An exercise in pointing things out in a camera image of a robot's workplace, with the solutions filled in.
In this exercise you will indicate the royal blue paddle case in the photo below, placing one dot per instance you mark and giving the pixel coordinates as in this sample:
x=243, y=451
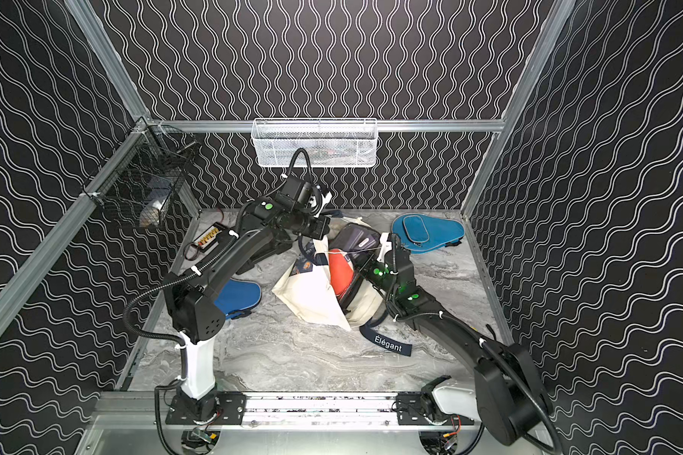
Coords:
x=237, y=299

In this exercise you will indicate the black wire wall basket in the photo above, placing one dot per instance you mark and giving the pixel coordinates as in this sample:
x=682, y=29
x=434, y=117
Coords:
x=141, y=190

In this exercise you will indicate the teal paddle case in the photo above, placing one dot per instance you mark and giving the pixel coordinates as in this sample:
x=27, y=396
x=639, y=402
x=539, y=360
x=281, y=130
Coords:
x=421, y=233

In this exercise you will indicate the red paddle case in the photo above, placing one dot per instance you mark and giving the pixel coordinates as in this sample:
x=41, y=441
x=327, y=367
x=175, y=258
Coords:
x=342, y=271

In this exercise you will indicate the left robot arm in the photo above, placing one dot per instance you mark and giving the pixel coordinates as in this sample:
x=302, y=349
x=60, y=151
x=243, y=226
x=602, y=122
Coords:
x=191, y=295

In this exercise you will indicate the cream canvas tote bag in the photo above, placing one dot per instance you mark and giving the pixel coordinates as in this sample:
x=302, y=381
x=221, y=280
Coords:
x=306, y=290

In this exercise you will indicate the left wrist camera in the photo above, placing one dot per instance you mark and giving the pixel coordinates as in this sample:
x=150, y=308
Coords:
x=321, y=197

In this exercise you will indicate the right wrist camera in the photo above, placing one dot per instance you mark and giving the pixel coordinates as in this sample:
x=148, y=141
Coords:
x=385, y=245

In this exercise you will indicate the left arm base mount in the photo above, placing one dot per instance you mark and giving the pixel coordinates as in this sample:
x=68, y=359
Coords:
x=217, y=408

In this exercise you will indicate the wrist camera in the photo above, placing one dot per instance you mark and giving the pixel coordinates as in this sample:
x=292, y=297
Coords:
x=385, y=245
x=321, y=197

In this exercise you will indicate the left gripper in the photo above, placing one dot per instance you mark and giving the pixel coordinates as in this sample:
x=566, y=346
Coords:
x=318, y=227

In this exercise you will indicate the white mesh wall basket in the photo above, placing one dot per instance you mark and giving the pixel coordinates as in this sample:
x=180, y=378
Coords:
x=330, y=143

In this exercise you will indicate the dark grey paddle case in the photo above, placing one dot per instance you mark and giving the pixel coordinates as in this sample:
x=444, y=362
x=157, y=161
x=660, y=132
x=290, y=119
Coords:
x=356, y=243

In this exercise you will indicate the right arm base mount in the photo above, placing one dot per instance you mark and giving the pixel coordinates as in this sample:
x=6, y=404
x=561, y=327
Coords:
x=418, y=408

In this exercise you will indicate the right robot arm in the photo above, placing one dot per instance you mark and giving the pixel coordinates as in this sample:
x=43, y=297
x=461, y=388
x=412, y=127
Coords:
x=510, y=398

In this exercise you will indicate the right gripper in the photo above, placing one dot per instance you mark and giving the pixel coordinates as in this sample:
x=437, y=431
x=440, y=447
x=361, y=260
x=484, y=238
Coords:
x=365, y=264

